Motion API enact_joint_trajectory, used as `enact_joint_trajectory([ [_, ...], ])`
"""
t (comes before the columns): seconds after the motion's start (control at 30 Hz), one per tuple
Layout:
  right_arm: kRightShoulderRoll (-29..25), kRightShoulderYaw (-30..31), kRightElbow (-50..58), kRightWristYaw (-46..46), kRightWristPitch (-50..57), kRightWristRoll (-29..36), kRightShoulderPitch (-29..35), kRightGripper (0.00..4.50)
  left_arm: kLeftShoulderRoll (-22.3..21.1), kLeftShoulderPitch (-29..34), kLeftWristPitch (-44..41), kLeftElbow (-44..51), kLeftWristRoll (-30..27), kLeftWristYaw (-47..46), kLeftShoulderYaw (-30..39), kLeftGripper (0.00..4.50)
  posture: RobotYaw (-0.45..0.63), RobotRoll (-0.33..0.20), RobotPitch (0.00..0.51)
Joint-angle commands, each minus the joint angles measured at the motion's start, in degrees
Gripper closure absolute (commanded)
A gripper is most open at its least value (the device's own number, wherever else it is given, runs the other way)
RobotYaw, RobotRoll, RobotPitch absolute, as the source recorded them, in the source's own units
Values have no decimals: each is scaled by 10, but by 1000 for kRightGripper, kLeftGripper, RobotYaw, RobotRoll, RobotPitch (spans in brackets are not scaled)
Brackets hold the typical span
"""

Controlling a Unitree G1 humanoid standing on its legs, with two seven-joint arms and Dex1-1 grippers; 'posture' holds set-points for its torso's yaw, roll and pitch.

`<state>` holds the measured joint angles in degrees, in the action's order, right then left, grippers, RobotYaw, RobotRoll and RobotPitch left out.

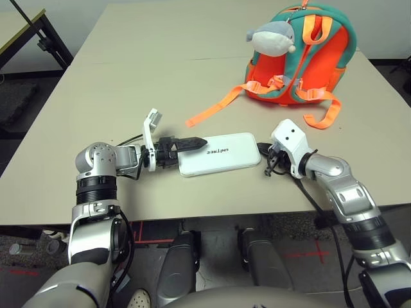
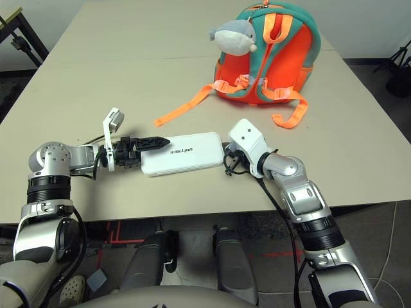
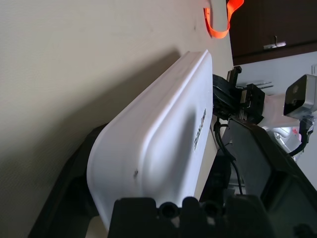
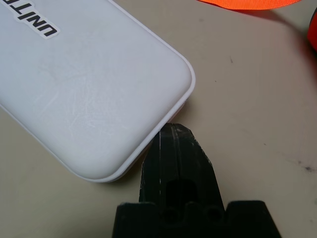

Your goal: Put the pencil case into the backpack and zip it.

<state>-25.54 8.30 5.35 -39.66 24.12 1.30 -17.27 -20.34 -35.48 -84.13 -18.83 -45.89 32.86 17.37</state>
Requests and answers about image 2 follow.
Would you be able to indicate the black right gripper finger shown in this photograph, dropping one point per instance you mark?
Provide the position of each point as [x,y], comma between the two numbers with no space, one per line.
[227,147]

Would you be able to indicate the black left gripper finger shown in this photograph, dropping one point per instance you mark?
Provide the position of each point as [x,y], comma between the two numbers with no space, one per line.
[152,143]

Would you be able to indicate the grey left robot leg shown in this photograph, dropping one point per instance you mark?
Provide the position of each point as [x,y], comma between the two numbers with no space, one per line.
[144,263]

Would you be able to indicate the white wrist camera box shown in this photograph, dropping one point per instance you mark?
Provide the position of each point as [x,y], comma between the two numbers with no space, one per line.
[107,138]
[247,134]

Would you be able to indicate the black tripod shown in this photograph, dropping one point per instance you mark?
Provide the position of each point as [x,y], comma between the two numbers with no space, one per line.
[401,57]

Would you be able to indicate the white perforated shoe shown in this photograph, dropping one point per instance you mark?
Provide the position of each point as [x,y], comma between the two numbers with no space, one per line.
[115,291]
[73,288]

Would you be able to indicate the grey right robot leg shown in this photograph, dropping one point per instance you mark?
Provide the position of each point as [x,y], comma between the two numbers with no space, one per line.
[234,266]

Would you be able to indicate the black round bag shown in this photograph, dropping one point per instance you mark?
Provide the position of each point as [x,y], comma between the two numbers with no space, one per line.
[399,85]

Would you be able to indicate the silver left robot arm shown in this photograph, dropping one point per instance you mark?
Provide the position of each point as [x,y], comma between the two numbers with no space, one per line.
[51,157]

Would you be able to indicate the orange and teal backpack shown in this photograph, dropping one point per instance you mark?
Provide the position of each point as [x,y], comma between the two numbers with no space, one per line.
[289,57]

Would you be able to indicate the grey robot leg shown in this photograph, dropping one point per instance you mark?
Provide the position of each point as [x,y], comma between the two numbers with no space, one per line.
[234,266]
[144,263]

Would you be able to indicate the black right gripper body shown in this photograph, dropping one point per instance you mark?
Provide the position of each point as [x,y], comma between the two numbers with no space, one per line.
[239,154]

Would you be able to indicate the black framed side table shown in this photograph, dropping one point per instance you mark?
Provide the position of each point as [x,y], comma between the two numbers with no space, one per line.
[8,19]

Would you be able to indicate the black clamp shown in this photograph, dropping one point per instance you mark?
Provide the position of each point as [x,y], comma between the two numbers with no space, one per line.
[20,43]

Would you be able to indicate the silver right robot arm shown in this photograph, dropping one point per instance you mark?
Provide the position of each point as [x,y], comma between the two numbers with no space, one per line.
[305,199]

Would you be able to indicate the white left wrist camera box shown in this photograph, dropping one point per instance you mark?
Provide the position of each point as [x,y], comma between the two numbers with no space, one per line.
[107,138]

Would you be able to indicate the grey square pad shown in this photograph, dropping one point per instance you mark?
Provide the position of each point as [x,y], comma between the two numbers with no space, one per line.
[96,280]

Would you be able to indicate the grey plush shark toy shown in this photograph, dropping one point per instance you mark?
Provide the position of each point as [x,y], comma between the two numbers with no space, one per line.
[234,38]

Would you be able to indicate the black foam floor mat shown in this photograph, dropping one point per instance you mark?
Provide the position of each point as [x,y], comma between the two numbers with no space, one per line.
[11,99]

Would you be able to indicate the white pencil case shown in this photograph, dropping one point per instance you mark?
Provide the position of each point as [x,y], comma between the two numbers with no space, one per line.
[192,154]

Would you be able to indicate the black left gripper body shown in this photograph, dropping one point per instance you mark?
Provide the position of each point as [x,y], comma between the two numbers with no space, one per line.
[125,154]

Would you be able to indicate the beige robot torso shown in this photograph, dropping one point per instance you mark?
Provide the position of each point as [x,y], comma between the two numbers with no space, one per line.
[160,298]

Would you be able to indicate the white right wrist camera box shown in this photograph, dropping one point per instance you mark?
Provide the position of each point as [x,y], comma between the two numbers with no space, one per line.
[247,134]

